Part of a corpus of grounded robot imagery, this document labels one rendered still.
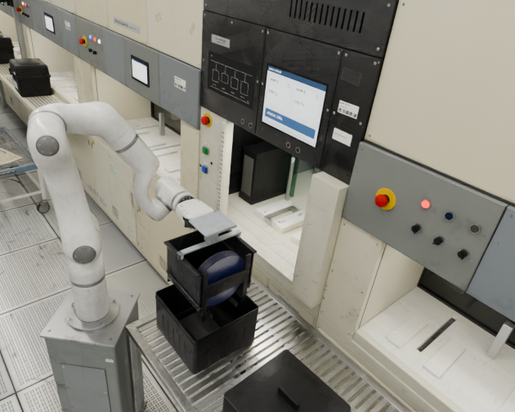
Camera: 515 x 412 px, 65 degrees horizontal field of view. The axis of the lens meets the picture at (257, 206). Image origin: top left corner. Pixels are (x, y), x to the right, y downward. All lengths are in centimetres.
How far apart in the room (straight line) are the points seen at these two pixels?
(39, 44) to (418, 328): 403
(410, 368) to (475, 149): 79
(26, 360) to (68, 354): 95
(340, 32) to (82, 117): 80
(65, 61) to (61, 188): 339
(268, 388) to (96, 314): 71
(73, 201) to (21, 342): 153
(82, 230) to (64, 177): 18
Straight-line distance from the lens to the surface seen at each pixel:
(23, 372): 266
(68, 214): 142
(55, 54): 466
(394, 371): 159
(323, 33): 138
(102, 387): 187
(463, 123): 116
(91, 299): 164
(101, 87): 320
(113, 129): 131
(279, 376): 143
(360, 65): 129
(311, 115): 142
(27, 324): 289
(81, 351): 174
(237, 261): 137
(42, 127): 127
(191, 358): 148
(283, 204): 218
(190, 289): 136
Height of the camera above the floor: 200
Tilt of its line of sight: 31 degrees down
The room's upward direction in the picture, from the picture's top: 7 degrees clockwise
